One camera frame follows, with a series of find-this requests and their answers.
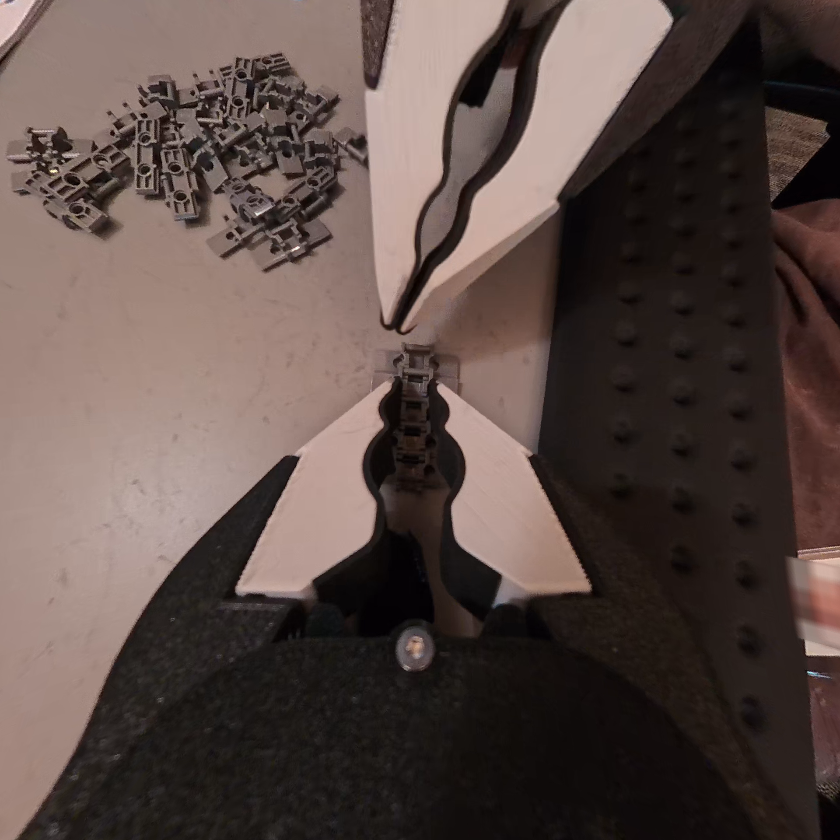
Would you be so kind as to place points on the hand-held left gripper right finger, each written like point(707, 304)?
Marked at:
point(518, 518)

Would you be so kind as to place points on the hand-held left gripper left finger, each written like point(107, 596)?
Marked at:
point(315, 518)

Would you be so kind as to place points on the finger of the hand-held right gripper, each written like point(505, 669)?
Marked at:
point(413, 131)
point(577, 118)

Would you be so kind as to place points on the pile of grey track pieces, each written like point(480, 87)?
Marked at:
point(197, 144)

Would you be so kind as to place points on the grey desk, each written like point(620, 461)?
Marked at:
point(164, 394)

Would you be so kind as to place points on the black perforated foam pad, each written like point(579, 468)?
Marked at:
point(676, 394)

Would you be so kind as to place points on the person's brown shirt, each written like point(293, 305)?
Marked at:
point(814, 361)

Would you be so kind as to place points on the instruction manual booklet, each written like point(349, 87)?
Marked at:
point(19, 19)

